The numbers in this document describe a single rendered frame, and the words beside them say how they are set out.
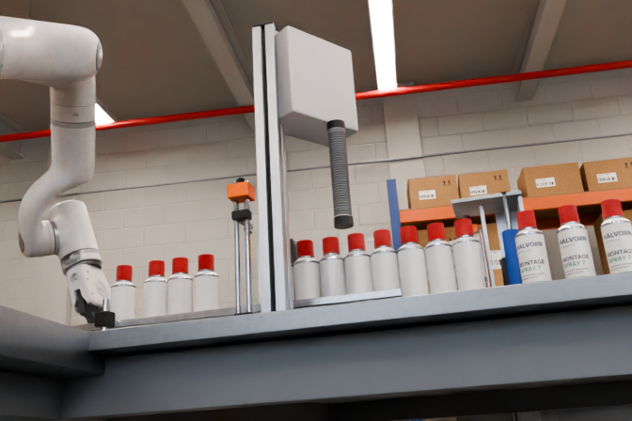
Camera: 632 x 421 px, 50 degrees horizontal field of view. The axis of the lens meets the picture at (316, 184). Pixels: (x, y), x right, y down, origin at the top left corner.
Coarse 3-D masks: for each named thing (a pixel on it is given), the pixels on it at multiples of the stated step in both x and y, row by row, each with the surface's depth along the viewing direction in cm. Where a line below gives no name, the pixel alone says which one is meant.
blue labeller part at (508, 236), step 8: (504, 232) 130; (512, 232) 129; (504, 240) 130; (512, 240) 129; (504, 248) 130; (512, 248) 128; (512, 256) 128; (512, 264) 127; (512, 272) 127; (512, 280) 127; (520, 280) 126
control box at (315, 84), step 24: (288, 48) 131; (312, 48) 135; (336, 48) 140; (288, 72) 129; (312, 72) 133; (336, 72) 138; (288, 96) 128; (312, 96) 131; (336, 96) 135; (288, 120) 130; (312, 120) 130
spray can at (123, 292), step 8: (120, 272) 144; (128, 272) 144; (120, 280) 143; (128, 280) 144; (112, 288) 143; (120, 288) 142; (128, 288) 142; (112, 296) 142; (120, 296) 141; (128, 296) 142; (112, 304) 141; (120, 304) 140; (128, 304) 141; (120, 312) 140; (128, 312) 141
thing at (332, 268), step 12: (324, 240) 134; (336, 240) 134; (324, 252) 133; (336, 252) 133; (324, 264) 131; (336, 264) 131; (324, 276) 131; (336, 276) 130; (324, 288) 130; (336, 288) 129
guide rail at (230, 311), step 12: (396, 288) 124; (300, 300) 129; (312, 300) 128; (324, 300) 127; (336, 300) 127; (348, 300) 126; (360, 300) 126; (192, 312) 134; (204, 312) 133; (216, 312) 132; (228, 312) 132; (252, 312) 131; (84, 324) 139; (132, 324) 136; (144, 324) 136
